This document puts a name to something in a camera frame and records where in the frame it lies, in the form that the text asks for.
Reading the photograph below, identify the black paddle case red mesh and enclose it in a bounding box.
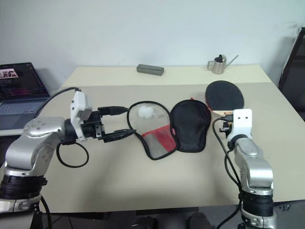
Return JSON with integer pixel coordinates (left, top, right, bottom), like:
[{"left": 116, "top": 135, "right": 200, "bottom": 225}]
[{"left": 126, "top": 99, "right": 212, "bottom": 160}]

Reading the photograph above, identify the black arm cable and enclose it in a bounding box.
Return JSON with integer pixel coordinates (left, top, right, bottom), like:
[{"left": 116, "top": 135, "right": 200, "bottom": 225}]
[
  {"left": 213, "top": 114, "right": 244, "bottom": 229},
  {"left": 33, "top": 87, "right": 89, "bottom": 167}
]

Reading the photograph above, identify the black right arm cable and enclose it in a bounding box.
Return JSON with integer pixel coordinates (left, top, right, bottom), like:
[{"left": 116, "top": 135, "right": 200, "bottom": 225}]
[{"left": 213, "top": 114, "right": 244, "bottom": 229}]

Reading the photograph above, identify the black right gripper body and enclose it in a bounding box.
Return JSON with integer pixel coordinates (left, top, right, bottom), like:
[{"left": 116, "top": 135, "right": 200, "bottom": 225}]
[{"left": 219, "top": 120, "right": 233, "bottom": 134}]

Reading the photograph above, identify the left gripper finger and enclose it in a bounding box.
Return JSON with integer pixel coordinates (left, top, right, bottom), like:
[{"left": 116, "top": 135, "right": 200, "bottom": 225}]
[
  {"left": 102, "top": 128, "right": 137, "bottom": 144},
  {"left": 98, "top": 105, "right": 128, "bottom": 117}
]

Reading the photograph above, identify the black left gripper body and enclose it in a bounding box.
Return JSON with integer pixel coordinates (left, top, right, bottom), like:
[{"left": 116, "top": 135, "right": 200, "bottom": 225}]
[{"left": 82, "top": 107, "right": 107, "bottom": 144}]

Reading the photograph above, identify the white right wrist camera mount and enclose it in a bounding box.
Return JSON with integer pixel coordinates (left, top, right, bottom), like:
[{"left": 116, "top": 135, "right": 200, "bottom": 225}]
[{"left": 226, "top": 108, "right": 253, "bottom": 141}]

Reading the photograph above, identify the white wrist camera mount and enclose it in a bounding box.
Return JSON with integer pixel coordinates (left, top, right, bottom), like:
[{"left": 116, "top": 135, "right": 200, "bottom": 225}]
[
  {"left": 226, "top": 108, "right": 253, "bottom": 141},
  {"left": 71, "top": 91, "right": 93, "bottom": 141}
]

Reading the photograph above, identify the grey rectangular box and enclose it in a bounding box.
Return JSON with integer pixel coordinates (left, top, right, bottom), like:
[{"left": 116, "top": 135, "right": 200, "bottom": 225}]
[{"left": 136, "top": 63, "right": 165, "bottom": 77}]

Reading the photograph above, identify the white side desk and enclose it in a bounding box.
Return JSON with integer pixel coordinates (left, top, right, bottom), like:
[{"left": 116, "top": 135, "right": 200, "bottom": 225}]
[{"left": 0, "top": 127, "right": 27, "bottom": 137}]

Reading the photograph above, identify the silver metal watering can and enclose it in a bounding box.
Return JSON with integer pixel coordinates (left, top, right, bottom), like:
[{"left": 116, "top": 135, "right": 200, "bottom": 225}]
[{"left": 206, "top": 54, "right": 239, "bottom": 74}]

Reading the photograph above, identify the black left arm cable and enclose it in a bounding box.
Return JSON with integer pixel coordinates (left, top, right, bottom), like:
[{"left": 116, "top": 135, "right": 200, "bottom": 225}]
[{"left": 33, "top": 87, "right": 89, "bottom": 167}]

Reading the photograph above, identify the black red table tennis paddle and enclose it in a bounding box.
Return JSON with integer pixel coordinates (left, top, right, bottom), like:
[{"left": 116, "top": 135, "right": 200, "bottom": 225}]
[{"left": 205, "top": 80, "right": 245, "bottom": 117}]

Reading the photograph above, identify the white fluffy pompom keychain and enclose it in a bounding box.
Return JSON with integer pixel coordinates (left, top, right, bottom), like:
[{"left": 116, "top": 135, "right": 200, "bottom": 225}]
[{"left": 139, "top": 106, "right": 165, "bottom": 119}]

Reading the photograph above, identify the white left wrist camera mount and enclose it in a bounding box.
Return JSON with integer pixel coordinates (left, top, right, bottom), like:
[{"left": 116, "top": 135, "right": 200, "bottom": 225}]
[{"left": 71, "top": 91, "right": 93, "bottom": 141}]

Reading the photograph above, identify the black furniture frame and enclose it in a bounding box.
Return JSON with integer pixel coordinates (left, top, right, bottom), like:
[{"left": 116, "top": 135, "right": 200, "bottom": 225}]
[{"left": 278, "top": 23, "right": 305, "bottom": 117}]

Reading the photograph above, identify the open laptop computer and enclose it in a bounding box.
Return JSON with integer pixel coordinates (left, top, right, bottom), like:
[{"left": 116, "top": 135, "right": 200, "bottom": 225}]
[{"left": 0, "top": 62, "right": 51, "bottom": 130}]

